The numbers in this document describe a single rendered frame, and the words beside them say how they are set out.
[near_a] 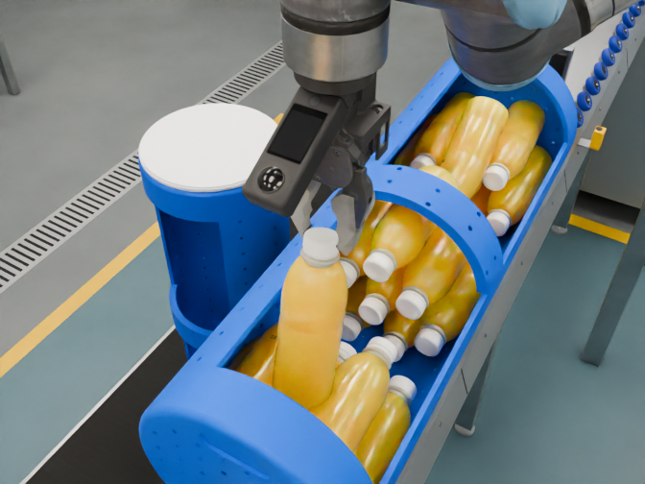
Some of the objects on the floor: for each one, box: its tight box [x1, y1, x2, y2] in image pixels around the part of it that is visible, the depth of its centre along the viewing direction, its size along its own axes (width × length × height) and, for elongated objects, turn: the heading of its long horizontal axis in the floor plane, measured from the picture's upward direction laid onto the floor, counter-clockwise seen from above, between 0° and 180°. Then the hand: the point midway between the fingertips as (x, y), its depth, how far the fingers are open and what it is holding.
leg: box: [455, 327, 502, 437], centre depth 188 cm, size 6×6×63 cm
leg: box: [551, 149, 592, 235], centre depth 250 cm, size 6×6×63 cm
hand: (322, 241), depth 75 cm, fingers closed on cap, 4 cm apart
